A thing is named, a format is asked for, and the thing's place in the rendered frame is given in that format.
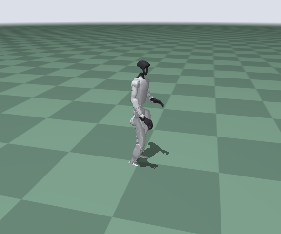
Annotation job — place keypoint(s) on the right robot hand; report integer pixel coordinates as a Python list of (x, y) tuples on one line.
[(148, 122)]

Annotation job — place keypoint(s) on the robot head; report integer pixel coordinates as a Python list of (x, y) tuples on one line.
[(143, 64)]

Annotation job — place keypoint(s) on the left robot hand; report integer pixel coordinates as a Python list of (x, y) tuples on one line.
[(157, 101)]

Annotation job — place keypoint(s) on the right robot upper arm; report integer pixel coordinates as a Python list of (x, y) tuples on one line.
[(134, 88)]

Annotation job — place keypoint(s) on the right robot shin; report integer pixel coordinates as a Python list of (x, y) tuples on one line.
[(136, 153)]

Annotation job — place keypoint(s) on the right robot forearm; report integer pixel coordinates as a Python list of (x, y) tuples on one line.
[(137, 108)]

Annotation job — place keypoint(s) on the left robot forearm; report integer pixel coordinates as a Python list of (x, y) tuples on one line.
[(149, 96)]

